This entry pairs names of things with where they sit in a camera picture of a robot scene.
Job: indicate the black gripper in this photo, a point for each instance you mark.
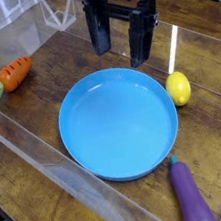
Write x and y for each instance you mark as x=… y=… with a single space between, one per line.
x=142 y=20

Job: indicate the orange toy carrot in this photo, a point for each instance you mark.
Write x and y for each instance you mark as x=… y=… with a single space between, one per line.
x=14 y=73

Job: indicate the yellow toy lemon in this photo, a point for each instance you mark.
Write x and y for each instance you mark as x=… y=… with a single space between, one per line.
x=177 y=85

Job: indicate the blue round plate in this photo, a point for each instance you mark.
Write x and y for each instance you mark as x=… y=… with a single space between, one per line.
x=119 y=124

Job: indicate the purple toy eggplant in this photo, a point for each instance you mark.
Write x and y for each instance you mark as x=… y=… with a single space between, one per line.
x=193 y=206

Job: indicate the clear acrylic enclosure wall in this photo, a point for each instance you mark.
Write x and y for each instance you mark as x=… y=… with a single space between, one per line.
x=88 y=189

